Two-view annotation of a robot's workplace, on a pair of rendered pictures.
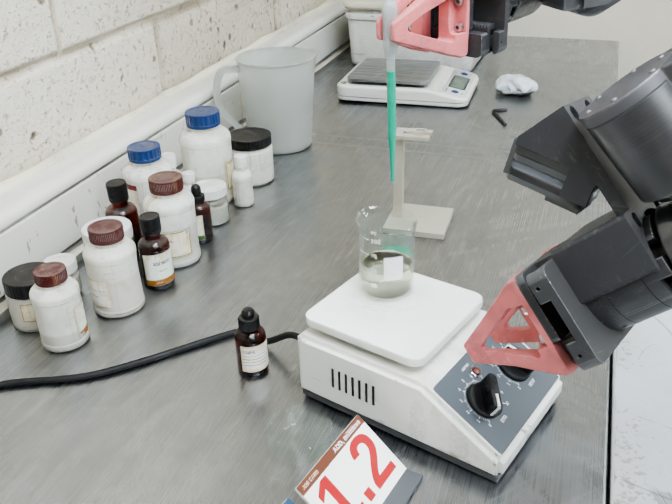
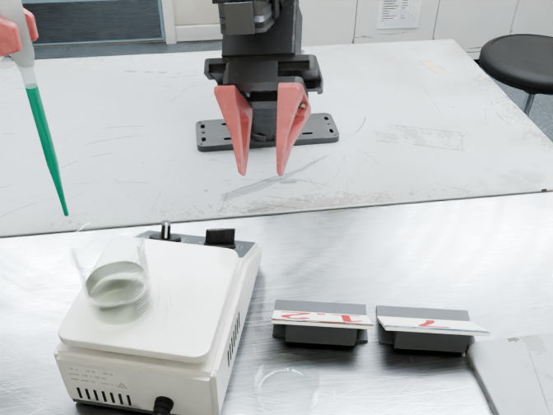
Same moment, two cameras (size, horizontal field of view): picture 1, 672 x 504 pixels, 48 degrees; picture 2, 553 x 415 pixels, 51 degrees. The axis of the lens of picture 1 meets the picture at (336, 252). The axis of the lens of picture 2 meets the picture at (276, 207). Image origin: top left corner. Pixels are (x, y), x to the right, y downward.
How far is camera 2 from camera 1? 0.69 m
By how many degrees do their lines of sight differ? 91
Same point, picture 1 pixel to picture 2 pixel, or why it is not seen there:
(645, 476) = (211, 204)
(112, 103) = not seen: outside the picture
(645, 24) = not seen: outside the picture
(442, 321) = (170, 250)
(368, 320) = (191, 300)
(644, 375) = (99, 212)
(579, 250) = (296, 37)
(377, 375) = (239, 298)
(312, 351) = (220, 365)
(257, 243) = not seen: outside the picture
